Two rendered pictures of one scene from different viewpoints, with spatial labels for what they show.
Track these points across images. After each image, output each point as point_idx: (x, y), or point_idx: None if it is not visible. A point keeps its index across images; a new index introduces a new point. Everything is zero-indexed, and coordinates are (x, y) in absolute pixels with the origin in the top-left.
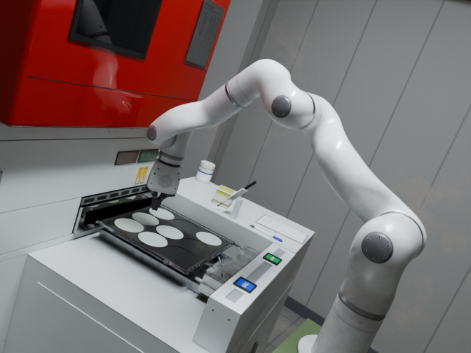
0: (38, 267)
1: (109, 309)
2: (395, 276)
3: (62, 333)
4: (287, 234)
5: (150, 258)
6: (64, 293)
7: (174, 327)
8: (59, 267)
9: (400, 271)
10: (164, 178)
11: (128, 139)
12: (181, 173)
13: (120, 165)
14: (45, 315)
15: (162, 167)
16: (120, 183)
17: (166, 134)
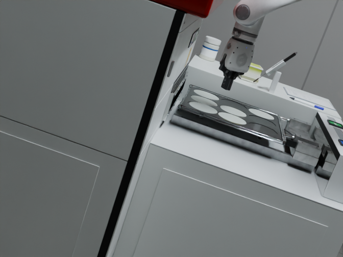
0: (164, 154)
1: (249, 180)
2: None
3: (194, 211)
4: (318, 103)
5: (233, 137)
6: (196, 173)
7: (301, 188)
8: (183, 151)
9: None
10: (241, 57)
11: (197, 20)
12: (253, 50)
13: (188, 48)
14: (174, 198)
15: (241, 46)
16: (182, 66)
17: (261, 12)
